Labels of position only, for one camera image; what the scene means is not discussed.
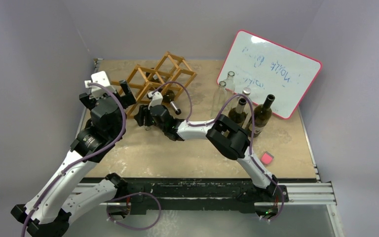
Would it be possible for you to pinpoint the olive green wine bottle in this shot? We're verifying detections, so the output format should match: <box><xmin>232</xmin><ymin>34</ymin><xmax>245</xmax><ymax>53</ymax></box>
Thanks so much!
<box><xmin>149</xmin><ymin>74</ymin><xmax>182</xmax><ymax>115</ymax></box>

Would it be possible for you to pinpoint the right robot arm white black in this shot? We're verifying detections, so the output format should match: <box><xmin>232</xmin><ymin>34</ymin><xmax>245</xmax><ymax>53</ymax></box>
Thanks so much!
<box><xmin>134</xmin><ymin>105</ymin><xmax>284</xmax><ymax>201</ymax></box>

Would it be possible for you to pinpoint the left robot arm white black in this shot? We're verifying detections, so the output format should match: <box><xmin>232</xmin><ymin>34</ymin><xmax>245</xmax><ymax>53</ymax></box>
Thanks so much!
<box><xmin>11</xmin><ymin>80</ymin><xmax>136</xmax><ymax>237</ymax></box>

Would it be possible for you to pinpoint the wooden lattice wine rack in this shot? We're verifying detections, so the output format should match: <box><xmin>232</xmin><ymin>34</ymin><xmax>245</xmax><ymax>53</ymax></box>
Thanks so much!
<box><xmin>125</xmin><ymin>51</ymin><xmax>197</xmax><ymax>119</ymax></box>

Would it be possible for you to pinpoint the clear square glass bottle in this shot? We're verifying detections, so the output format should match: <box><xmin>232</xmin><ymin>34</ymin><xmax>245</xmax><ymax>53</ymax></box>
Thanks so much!
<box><xmin>210</xmin><ymin>81</ymin><xmax>227</xmax><ymax>119</ymax></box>

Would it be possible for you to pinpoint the dark bottle beige label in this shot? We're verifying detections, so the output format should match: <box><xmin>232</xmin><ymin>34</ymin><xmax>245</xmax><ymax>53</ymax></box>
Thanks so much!
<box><xmin>228</xmin><ymin>97</ymin><xmax>247</xmax><ymax>126</ymax></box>

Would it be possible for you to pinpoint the clear bottle green label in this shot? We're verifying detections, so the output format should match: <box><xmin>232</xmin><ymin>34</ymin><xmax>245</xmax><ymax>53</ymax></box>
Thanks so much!
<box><xmin>242</xmin><ymin>87</ymin><xmax>251</xmax><ymax>127</ymax></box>

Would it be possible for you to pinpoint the dark green wine bottle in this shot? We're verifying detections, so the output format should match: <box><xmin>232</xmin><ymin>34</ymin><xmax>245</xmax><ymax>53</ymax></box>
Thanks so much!
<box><xmin>245</xmin><ymin>94</ymin><xmax>275</xmax><ymax>138</ymax></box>

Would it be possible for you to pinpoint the pink eraser block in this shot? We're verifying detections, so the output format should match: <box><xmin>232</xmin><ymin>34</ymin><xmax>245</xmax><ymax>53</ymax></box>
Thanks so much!
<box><xmin>260</xmin><ymin>152</ymin><xmax>274</xmax><ymax>165</ymax></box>

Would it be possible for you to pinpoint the pink framed whiteboard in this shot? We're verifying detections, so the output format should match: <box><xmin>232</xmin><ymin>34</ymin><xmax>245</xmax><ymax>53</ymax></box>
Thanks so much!
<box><xmin>217</xmin><ymin>30</ymin><xmax>323</xmax><ymax>119</ymax></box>

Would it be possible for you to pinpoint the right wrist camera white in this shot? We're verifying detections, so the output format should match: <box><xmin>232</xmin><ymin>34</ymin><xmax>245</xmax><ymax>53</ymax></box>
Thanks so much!
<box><xmin>147</xmin><ymin>91</ymin><xmax>163</xmax><ymax>109</ymax></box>

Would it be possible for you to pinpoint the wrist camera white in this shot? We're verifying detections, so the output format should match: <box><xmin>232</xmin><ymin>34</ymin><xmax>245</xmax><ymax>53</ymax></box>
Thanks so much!
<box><xmin>84</xmin><ymin>71</ymin><xmax>116</xmax><ymax>100</ymax></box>
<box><xmin>147</xmin><ymin>91</ymin><xmax>163</xmax><ymax>109</ymax></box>

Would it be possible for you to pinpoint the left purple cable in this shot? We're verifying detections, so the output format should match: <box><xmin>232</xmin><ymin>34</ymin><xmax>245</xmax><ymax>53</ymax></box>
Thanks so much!
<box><xmin>20</xmin><ymin>82</ymin><xmax>127</xmax><ymax>237</ymax></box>

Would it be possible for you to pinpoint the purple cable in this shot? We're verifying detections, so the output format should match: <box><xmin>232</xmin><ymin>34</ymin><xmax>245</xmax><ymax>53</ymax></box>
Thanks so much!
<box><xmin>149</xmin><ymin>81</ymin><xmax>287</xmax><ymax>223</ymax></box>
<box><xmin>20</xmin><ymin>82</ymin><xmax>127</xmax><ymax>237</ymax></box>

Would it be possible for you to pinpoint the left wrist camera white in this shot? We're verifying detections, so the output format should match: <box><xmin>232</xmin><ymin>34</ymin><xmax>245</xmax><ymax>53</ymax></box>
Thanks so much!
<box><xmin>84</xmin><ymin>71</ymin><xmax>116</xmax><ymax>100</ymax></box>

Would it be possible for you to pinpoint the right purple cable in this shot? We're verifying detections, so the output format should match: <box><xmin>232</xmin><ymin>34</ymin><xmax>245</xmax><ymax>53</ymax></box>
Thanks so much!
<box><xmin>149</xmin><ymin>81</ymin><xmax>287</xmax><ymax>223</ymax></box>

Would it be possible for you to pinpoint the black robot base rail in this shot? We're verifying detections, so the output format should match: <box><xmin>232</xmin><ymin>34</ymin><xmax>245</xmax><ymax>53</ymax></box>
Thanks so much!
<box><xmin>105</xmin><ymin>173</ymin><xmax>289</xmax><ymax>217</ymax></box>

